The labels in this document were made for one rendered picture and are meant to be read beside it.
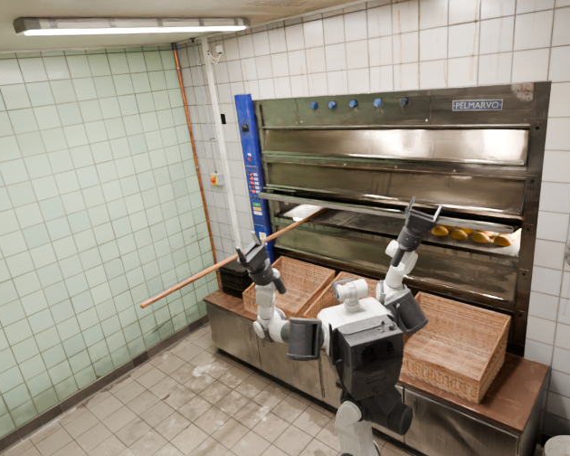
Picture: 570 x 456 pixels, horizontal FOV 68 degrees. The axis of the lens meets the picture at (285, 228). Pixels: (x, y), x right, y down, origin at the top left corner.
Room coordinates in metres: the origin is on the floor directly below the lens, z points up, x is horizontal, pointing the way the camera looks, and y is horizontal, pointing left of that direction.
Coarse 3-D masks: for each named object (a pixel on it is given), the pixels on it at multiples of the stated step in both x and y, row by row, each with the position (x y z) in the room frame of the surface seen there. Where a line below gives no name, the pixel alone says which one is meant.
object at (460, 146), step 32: (288, 128) 3.12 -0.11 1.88; (320, 128) 2.92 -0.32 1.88; (352, 128) 2.75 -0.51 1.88; (384, 128) 2.59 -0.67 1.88; (416, 128) 2.45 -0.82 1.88; (448, 128) 2.32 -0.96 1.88; (480, 128) 2.20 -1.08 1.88; (512, 128) 2.10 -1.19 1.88; (416, 160) 2.36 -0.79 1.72; (448, 160) 2.24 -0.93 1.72; (480, 160) 2.13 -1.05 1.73; (512, 160) 2.04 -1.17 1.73
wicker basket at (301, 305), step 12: (276, 264) 3.15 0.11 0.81; (288, 264) 3.13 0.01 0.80; (300, 264) 3.04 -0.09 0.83; (312, 264) 2.96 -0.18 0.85; (288, 276) 3.11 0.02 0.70; (300, 276) 3.02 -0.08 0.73; (312, 276) 2.94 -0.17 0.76; (324, 276) 2.87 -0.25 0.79; (288, 288) 3.09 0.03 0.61; (312, 288) 2.92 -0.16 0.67; (324, 288) 2.72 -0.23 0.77; (252, 300) 2.79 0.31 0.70; (276, 300) 2.94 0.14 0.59; (288, 300) 2.92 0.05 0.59; (300, 300) 2.89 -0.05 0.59; (312, 300) 2.87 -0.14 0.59; (324, 300) 2.71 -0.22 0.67; (252, 312) 2.81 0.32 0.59; (288, 312) 2.54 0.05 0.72; (300, 312) 2.52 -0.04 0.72
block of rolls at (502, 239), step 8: (440, 224) 2.57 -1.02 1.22; (432, 232) 2.51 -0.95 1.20; (440, 232) 2.47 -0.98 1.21; (456, 232) 2.40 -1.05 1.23; (464, 232) 2.45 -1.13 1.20; (480, 232) 2.38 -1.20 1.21; (488, 232) 2.36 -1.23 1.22; (472, 240) 2.34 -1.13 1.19; (480, 240) 2.30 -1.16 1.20; (488, 240) 2.29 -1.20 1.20; (496, 240) 2.25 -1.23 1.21; (504, 240) 2.22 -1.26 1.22; (512, 240) 2.27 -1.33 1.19
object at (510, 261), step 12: (276, 216) 3.26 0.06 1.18; (288, 216) 3.22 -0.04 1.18; (312, 228) 2.99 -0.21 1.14; (324, 228) 2.91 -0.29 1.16; (336, 228) 2.84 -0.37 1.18; (348, 228) 2.80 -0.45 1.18; (384, 240) 2.57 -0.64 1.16; (396, 240) 2.51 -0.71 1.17; (444, 252) 2.29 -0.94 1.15; (456, 252) 2.24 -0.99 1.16; (468, 252) 2.20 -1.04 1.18; (480, 252) 2.17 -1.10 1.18; (492, 252) 2.15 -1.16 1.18; (504, 264) 2.06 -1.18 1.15; (516, 264) 2.02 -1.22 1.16
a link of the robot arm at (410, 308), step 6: (408, 300) 1.41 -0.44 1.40; (414, 300) 1.42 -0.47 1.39; (402, 306) 1.41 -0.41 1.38; (408, 306) 1.40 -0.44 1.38; (414, 306) 1.41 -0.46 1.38; (402, 312) 1.40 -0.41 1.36; (408, 312) 1.39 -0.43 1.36; (414, 312) 1.39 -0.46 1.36; (420, 312) 1.40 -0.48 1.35; (402, 318) 1.41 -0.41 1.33; (408, 318) 1.39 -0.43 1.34; (414, 318) 1.38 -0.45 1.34; (420, 318) 1.38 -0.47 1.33; (408, 324) 1.39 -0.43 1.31; (414, 324) 1.37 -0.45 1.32
